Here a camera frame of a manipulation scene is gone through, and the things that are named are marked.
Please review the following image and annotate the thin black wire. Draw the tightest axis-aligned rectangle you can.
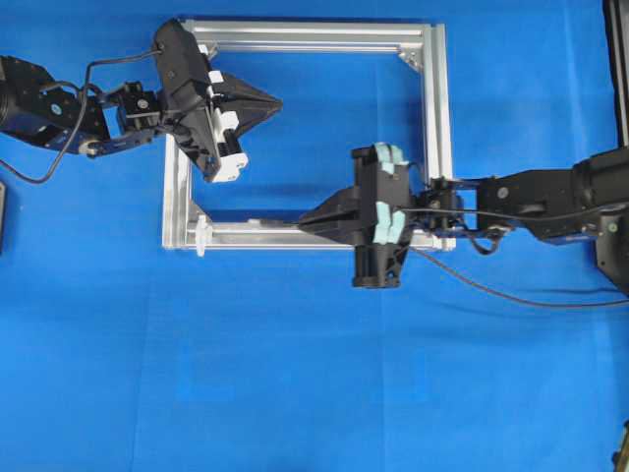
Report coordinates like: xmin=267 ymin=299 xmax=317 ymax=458
xmin=267 ymin=221 xmax=629 ymax=310

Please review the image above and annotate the blue table cloth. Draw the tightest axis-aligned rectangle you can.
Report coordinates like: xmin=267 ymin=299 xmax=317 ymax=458
xmin=1 ymin=1 xmax=628 ymax=471

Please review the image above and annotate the aluminium extrusion square frame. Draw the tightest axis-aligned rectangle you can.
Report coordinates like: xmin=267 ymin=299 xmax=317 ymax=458
xmin=161 ymin=20 xmax=453 ymax=252

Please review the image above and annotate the white string loop holder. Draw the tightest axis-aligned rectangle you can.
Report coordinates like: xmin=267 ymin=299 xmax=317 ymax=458
xmin=194 ymin=214 xmax=213 ymax=258

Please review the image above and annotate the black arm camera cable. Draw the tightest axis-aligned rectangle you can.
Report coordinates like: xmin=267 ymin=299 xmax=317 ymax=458
xmin=392 ymin=204 xmax=629 ymax=220
xmin=0 ymin=46 xmax=166 ymax=185

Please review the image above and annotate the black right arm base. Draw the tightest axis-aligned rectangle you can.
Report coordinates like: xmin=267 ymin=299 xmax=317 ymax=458
xmin=595 ymin=207 xmax=629 ymax=296

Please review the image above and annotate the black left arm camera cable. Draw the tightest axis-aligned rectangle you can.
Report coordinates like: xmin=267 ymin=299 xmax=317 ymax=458
xmin=0 ymin=46 xmax=166 ymax=185

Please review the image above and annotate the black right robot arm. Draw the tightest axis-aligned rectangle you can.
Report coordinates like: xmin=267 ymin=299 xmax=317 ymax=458
xmin=298 ymin=144 xmax=628 ymax=292

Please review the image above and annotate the taped black right gripper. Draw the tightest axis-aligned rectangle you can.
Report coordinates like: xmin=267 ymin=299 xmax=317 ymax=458
xmin=298 ymin=143 xmax=413 ymax=289

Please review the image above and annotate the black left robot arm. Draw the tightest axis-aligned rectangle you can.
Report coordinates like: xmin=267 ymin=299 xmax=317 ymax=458
xmin=1 ymin=20 xmax=282 ymax=183

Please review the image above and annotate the white-railed left gripper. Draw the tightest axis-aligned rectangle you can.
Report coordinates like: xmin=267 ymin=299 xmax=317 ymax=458
xmin=153 ymin=20 xmax=283 ymax=183

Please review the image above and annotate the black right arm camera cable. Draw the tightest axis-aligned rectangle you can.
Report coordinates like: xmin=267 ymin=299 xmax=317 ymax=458
xmin=392 ymin=204 xmax=629 ymax=220

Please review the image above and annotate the black stand at right edge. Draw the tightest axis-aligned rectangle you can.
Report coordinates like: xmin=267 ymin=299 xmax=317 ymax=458
xmin=602 ymin=0 xmax=628 ymax=147

